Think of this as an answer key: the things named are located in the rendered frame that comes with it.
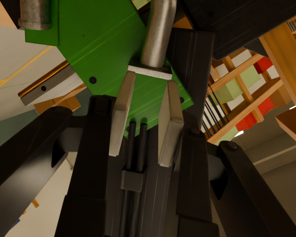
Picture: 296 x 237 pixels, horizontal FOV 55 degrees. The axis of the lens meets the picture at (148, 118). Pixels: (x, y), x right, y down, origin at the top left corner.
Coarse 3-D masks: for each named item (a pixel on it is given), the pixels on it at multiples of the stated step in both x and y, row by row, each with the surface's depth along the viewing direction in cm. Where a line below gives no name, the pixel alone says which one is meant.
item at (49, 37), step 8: (56, 0) 35; (56, 8) 35; (56, 16) 36; (56, 24) 36; (32, 32) 37; (40, 32) 36; (48, 32) 36; (56, 32) 36; (32, 40) 37; (40, 40) 37; (48, 40) 37; (56, 40) 37
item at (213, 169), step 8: (184, 112) 18; (184, 120) 17; (192, 120) 17; (184, 128) 16; (208, 144) 15; (176, 152) 15; (208, 152) 14; (216, 152) 14; (176, 160) 15; (208, 160) 14; (216, 160) 14; (216, 168) 14; (224, 168) 14; (216, 176) 14; (224, 176) 14; (224, 184) 14
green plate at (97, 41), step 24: (72, 0) 35; (96, 0) 35; (120, 0) 35; (72, 24) 36; (96, 24) 36; (120, 24) 36; (144, 24) 36; (72, 48) 38; (96, 48) 37; (120, 48) 37; (96, 72) 39; (120, 72) 39; (144, 96) 40; (144, 120) 42
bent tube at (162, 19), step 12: (156, 0) 32; (168, 0) 31; (156, 12) 32; (168, 12) 32; (156, 24) 32; (168, 24) 33; (156, 36) 33; (168, 36) 34; (144, 48) 34; (156, 48) 34; (132, 60) 36; (144, 60) 34; (156, 60) 34; (144, 72) 34; (156, 72) 34; (168, 72) 35
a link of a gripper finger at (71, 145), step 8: (112, 96) 18; (72, 120) 14; (80, 120) 14; (72, 128) 14; (80, 128) 14; (64, 136) 14; (72, 136) 14; (80, 136) 14; (56, 144) 14; (64, 144) 14; (72, 144) 14
